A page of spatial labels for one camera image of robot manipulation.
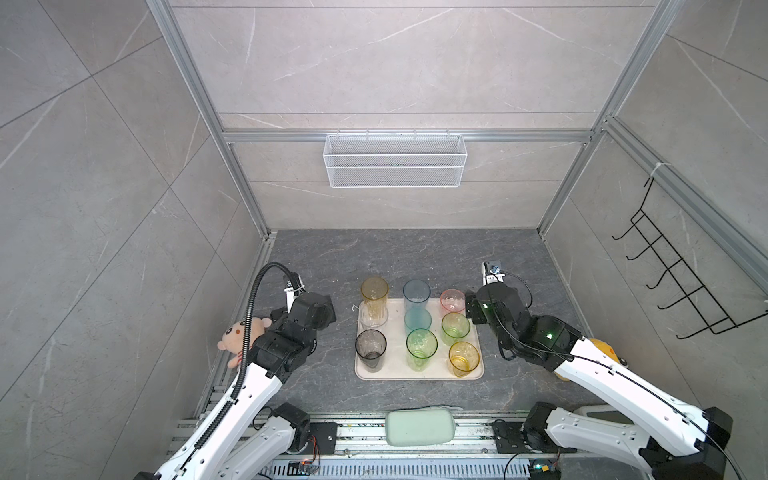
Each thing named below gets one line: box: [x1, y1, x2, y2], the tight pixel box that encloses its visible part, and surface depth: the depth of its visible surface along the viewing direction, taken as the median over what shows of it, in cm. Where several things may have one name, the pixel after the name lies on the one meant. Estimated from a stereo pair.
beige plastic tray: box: [354, 298, 484, 381], surface depth 86 cm
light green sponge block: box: [385, 407, 456, 447], surface depth 75 cm
